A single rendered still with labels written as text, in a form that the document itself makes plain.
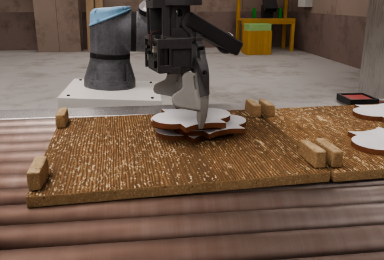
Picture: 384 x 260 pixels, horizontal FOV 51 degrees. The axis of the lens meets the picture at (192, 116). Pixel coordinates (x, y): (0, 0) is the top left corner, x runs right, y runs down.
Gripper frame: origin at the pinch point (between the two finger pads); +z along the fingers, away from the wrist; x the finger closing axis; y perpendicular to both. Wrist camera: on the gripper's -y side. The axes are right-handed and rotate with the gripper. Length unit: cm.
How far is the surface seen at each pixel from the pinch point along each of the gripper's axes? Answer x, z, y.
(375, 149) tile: 19.0, 3.0, -23.2
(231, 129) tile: 3.8, 2.1, -5.9
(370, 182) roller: 22.3, 6.3, -19.3
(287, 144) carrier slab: 9.9, 3.9, -13.3
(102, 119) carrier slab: -17.0, 3.9, 12.8
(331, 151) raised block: 20.1, 1.4, -13.3
